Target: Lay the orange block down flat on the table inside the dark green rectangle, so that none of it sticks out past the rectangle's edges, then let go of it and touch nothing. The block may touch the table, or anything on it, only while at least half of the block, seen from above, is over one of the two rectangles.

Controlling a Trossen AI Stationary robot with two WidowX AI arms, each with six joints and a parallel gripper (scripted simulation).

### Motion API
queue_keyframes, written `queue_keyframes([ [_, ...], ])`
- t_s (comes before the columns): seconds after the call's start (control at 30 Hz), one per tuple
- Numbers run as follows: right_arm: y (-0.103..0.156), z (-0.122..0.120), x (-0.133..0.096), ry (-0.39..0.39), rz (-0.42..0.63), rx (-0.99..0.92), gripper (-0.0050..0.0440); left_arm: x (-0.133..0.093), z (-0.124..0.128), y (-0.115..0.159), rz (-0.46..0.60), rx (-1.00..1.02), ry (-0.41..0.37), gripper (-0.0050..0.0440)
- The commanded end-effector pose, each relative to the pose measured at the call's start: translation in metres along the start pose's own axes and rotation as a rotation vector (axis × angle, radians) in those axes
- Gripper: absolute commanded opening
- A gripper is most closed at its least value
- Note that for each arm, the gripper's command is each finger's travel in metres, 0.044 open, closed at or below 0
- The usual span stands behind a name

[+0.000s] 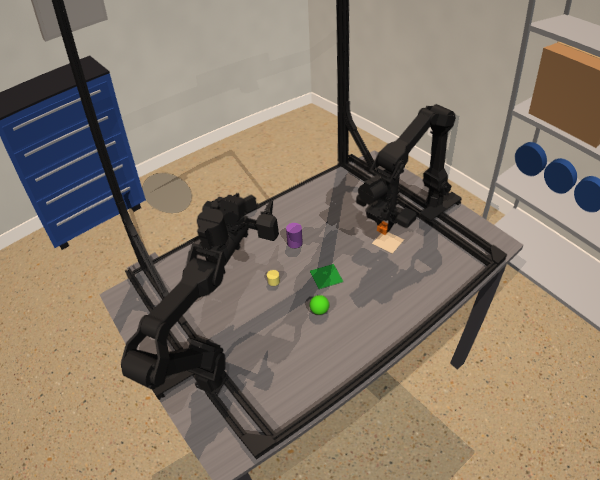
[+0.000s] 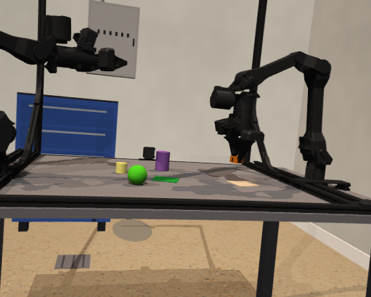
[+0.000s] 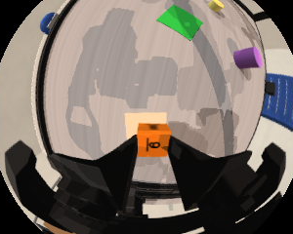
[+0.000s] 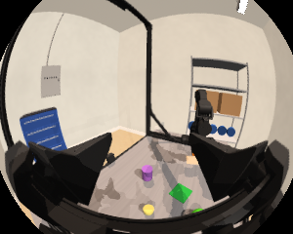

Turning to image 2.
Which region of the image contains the orange block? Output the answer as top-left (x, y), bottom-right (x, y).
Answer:
top-left (230, 156), bottom-right (244, 163)

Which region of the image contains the green rectangle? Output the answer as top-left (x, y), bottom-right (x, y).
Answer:
top-left (152, 176), bottom-right (180, 183)

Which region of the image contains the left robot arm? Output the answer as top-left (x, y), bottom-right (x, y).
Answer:
top-left (210, 51), bottom-right (333, 180)

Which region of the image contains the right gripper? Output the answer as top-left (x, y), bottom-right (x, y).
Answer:
top-left (72, 47), bottom-right (127, 72)

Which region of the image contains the purple cylinder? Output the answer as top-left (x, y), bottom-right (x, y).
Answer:
top-left (155, 151), bottom-right (170, 171)

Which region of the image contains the yellow cylinder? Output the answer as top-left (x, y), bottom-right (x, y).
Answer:
top-left (116, 162), bottom-right (127, 174)

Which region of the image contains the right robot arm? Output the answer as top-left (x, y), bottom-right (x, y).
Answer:
top-left (0, 15), bottom-right (98, 175)

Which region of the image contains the green ball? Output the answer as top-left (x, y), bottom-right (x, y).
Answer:
top-left (127, 165), bottom-right (147, 184)

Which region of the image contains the beige flat square pad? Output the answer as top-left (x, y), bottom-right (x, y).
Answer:
top-left (227, 181), bottom-right (259, 186)

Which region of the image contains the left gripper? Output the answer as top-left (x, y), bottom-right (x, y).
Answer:
top-left (218, 111), bottom-right (265, 161)

